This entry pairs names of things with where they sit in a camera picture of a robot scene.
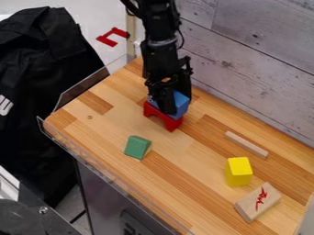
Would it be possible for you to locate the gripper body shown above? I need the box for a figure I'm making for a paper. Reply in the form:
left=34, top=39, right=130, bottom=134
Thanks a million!
left=140, top=39, right=195, bottom=93

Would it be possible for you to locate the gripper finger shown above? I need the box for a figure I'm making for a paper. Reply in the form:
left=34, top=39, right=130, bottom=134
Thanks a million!
left=155, top=86, right=181, bottom=117
left=177, top=78, right=195, bottom=101

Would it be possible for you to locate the blue rectangle block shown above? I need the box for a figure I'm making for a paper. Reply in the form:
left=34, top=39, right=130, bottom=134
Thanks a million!
left=145, top=89, right=193, bottom=120

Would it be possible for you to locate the red arch block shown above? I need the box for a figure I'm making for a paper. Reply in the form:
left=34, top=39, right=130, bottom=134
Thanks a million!
left=141, top=100, right=185, bottom=133

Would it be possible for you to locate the green wedge block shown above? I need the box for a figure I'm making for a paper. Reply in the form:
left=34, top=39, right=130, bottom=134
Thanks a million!
left=122, top=135, right=153, bottom=162

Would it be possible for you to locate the red clamp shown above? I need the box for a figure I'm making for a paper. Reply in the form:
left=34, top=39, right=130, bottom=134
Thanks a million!
left=94, top=27, right=131, bottom=48

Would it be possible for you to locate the plain wooden stick block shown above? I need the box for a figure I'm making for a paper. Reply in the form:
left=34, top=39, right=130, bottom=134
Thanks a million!
left=223, top=130, right=270, bottom=161

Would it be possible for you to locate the yellow block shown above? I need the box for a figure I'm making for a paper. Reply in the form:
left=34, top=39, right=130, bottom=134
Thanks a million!
left=223, top=156, right=254, bottom=187

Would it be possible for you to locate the black bag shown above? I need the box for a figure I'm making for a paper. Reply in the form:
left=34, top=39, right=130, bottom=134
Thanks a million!
left=0, top=6, right=108, bottom=209

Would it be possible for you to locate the wooden block with red mark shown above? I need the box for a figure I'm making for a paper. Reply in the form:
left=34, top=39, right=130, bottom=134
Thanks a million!
left=232, top=182, right=284, bottom=224

